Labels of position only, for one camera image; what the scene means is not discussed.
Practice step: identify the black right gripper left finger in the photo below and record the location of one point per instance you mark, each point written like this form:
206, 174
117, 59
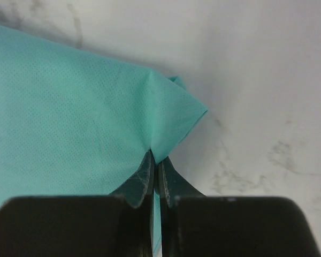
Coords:
135, 226

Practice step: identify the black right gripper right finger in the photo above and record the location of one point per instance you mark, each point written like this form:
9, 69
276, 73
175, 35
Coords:
171, 185

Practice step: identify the teal t shirt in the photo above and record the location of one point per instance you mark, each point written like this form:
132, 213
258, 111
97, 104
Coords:
76, 123

